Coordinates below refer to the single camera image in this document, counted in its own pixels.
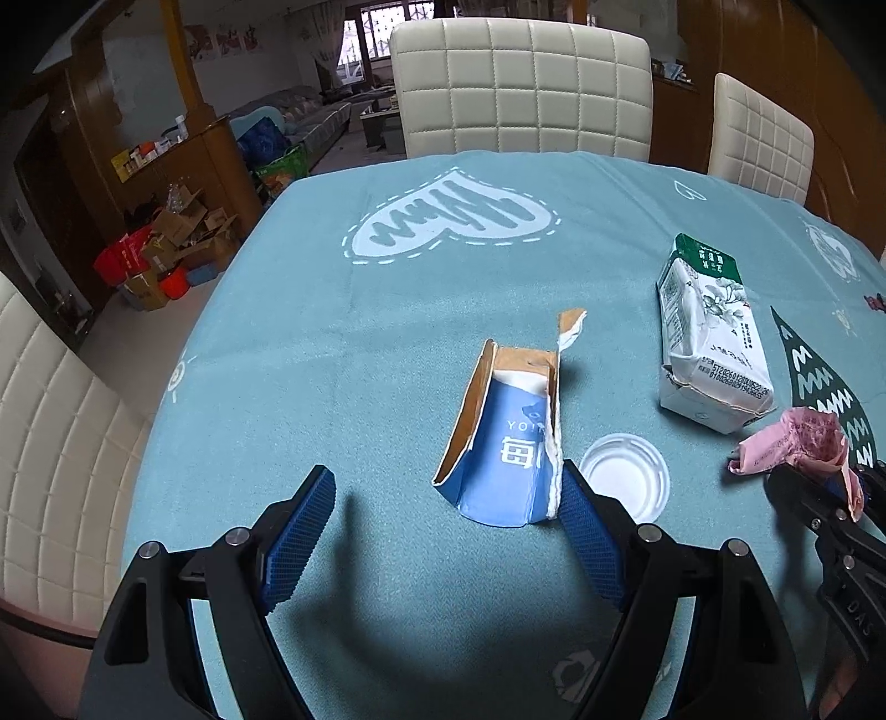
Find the torn blue paper carton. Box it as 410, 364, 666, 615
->
432, 307, 587, 528

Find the cream quilted chair left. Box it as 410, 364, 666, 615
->
0, 280, 150, 635

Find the person's hand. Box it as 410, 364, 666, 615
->
818, 652, 863, 718

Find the colourful shopping bag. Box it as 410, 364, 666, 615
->
237, 117, 308, 199

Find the grey sofa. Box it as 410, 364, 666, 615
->
228, 85, 352, 169

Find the dark coffee table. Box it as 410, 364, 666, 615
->
360, 106, 405, 155

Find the pile of cardboard boxes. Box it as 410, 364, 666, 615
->
91, 182, 242, 312

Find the white plastic jar lid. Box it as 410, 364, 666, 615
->
578, 434, 671, 525

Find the wooden partition cabinet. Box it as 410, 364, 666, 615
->
59, 2, 263, 240

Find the cream quilted chair far right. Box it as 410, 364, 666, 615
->
707, 72, 814, 205

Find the cream quilted chair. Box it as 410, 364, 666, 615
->
390, 18, 653, 162
0, 280, 150, 635
707, 72, 814, 205

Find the white green milk carton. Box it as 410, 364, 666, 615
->
656, 233, 775, 435

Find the pink paper wrapper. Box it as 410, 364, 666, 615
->
727, 407, 865, 522

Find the teal patterned tablecloth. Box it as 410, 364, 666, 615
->
126, 153, 884, 718

